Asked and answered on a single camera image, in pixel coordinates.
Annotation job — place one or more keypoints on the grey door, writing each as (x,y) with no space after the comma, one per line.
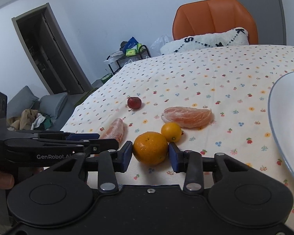
(270,19)

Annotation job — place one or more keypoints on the grey sofa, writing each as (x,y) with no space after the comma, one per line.
(25,111)

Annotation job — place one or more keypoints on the dark red small fruit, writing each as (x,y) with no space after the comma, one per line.
(134,103)

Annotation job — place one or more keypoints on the black metal shelf rack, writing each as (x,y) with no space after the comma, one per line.
(129,51)

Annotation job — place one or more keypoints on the white plate blue rim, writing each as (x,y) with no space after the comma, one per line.
(281,117)

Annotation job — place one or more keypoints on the small peeled pomelo segment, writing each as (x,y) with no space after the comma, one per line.
(115,131)

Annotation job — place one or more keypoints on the dark doorway frame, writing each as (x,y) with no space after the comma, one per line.
(49,52)

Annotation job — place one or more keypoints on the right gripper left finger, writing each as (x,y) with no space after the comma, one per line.
(110,162)

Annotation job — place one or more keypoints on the orange leather chair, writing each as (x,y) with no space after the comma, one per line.
(213,16)

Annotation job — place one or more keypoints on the small yellow-orange kumquat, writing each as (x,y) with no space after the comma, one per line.
(171,131)

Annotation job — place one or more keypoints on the white fluffy pillow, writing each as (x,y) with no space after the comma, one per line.
(234,37)

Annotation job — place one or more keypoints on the large peeled pomelo segment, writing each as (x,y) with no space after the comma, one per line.
(187,117)

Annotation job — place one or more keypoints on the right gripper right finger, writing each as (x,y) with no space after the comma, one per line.
(190,163)

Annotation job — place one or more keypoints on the large orange mandarin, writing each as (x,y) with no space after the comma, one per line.
(150,148)

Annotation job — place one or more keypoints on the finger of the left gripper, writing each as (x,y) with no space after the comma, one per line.
(100,145)
(81,136)

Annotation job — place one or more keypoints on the person's left hand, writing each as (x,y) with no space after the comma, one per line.
(6,181)

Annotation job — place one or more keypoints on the floral patterned tablecloth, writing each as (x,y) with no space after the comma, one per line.
(234,82)

